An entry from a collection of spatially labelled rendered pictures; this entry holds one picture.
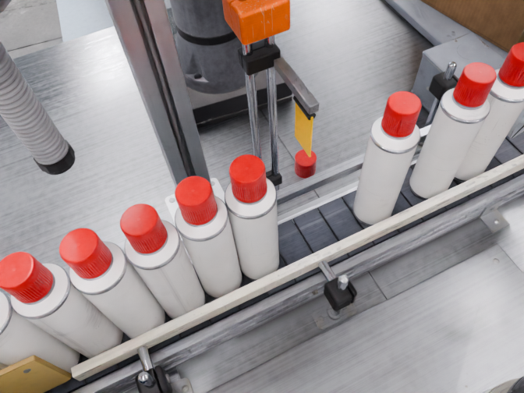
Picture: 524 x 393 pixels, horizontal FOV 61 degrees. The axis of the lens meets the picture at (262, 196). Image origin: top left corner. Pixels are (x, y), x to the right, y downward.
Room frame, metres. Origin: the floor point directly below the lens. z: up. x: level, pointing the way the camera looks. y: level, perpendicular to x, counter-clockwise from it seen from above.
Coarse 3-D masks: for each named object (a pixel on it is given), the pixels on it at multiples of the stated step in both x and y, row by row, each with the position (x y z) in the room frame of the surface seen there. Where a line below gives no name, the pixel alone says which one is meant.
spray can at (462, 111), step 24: (480, 72) 0.33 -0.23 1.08; (456, 96) 0.33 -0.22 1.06; (480, 96) 0.32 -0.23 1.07; (456, 120) 0.31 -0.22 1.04; (480, 120) 0.31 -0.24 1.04; (432, 144) 0.33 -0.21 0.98; (456, 144) 0.31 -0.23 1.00; (432, 168) 0.32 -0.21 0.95; (456, 168) 0.31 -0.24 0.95; (432, 192) 0.31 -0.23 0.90
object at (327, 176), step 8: (424, 128) 0.37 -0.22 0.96; (424, 136) 0.36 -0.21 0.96; (352, 160) 0.33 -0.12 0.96; (360, 160) 0.33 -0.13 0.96; (328, 168) 0.32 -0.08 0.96; (336, 168) 0.32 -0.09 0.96; (344, 168) 0.32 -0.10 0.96; (352, 168) 0.32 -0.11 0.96; (360, 168) 0.32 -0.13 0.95; (312, 176) 0.31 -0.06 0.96; (320, 176) 0.31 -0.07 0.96; (328, 176) 0.31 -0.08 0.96; (336, 176) 0.31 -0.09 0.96; (296, 184) 0.30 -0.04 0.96; (304, 184) 0.30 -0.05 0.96; (312, 184) 0.30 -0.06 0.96; (320, 184) 0.30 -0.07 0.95; (280, 192) 0.29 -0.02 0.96; (288, 192) 0.29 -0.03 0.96; (296, 192) 0.29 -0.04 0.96; (304, 192) 0.30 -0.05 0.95; (280, 200) 0.28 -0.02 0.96; (288, 200) 0.29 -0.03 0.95
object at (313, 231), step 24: (504, 144) 0.39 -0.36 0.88; (408, 192) 0.33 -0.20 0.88; (480, 192) 0.32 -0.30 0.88; (312, 216) 0.30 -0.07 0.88; (336, 216) 0.30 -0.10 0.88; (432, 216) 0.29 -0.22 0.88; (288, 240) 0.27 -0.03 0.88; (312, 240) 0.27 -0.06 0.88; (336, 240) 0.26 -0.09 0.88; (384, 240) 0.27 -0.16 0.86; (288, 264) 0.23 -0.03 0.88; (72, 384) 0.11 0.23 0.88
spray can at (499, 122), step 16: (512, 48) 0.36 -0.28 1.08; (512, 64) 0.35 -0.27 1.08; (496, 80) 0.36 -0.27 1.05; (512, 80) 0.34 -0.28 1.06; (496, 96) 0.34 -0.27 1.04; (512, 96) 0.34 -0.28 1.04; (496, 112) 0.34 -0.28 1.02; (512, 112) 0.33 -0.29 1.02; (480, 128) 0.34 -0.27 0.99; (496, 128) 0.33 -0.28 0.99; (480, 144) 0.34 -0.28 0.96; (496, 144) 0.33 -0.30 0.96; (464, 160) 0.34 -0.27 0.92; (480, 160) 0.33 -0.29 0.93; (464, 176) 0.33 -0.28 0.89
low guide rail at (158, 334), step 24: (504, 168) 0.33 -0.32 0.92; (456, 192) 0.30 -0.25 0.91; (408, 216) 0.27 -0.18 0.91; (360, 240) 0.24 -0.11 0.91; (312, 264) 0.22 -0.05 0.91; (240, 288) 0.20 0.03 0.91; (264, 288) 0.19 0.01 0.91; (192, 312) 0.17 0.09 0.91; (216, 312) 0.17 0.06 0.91; (144, 336) 0.15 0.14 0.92; (168, 336) 0.15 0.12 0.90; (96, 360) 0.13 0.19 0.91; (120, 360) 0.13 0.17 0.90
